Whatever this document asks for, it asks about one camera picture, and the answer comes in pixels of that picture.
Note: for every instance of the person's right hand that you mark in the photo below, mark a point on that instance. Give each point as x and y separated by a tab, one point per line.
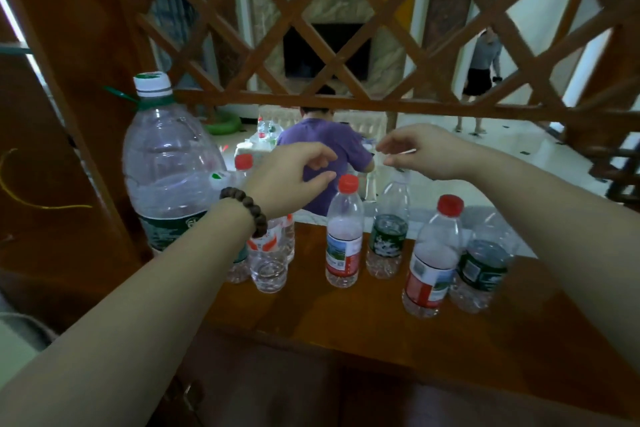
440	151

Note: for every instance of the person's left hand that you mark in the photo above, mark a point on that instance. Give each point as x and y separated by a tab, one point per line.
280	181

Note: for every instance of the clear bottle orange label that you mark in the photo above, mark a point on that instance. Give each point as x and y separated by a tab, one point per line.
289	241
268	266

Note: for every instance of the tall bottle red cap blue label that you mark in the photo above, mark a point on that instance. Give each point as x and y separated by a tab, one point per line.
344	241

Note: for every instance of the brown wooden cabinet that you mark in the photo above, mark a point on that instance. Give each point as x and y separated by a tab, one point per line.
350	331

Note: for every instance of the person's left forearm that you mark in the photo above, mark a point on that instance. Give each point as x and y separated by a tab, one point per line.
125	326

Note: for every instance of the person's right forearm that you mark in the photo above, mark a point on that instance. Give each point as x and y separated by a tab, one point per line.
575	236

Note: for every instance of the large green-label water jug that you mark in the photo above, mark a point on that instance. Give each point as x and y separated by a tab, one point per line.
170	166

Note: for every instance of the small distant red-label bottle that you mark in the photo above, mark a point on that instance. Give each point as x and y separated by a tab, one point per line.
260	129

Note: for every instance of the green plastic basin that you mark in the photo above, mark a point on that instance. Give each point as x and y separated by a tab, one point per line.
222	124

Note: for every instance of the black television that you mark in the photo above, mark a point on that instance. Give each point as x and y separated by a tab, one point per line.
300	61

